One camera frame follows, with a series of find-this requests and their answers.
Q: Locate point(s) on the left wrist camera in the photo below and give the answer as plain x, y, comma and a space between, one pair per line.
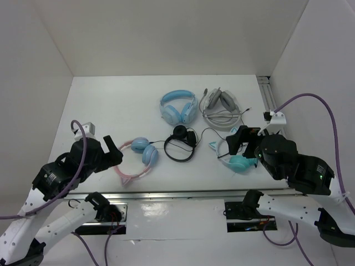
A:
89, 129

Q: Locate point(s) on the aluminium rail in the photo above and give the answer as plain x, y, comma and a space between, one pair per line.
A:
178, 195
266, 92

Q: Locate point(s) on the aluminium rail right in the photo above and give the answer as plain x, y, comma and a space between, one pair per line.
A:
266, 92

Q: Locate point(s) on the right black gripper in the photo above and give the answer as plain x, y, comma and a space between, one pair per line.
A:
245, 133

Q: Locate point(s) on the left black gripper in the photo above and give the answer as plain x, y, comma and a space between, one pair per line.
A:
111, 158

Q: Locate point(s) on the teal white cat-ear headphones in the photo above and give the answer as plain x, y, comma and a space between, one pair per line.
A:
236, 163

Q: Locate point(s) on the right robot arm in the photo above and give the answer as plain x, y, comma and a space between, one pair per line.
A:
308, 175

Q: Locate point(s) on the aluminium rail front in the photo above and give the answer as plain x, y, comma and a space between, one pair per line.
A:
178, 195

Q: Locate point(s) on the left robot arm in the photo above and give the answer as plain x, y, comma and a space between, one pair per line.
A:
28, 238

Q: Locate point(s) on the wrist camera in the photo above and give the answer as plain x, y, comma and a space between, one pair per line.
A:
89, 129
275, 122

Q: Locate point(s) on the light blue headphones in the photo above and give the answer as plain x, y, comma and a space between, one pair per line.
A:
178, 107

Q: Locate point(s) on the grey white gaming headset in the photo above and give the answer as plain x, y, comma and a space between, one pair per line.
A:
220, 109

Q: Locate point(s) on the pink blue cat-ear headphones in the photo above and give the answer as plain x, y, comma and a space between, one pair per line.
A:
150, 155

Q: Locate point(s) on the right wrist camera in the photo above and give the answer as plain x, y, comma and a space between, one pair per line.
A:
275, 122

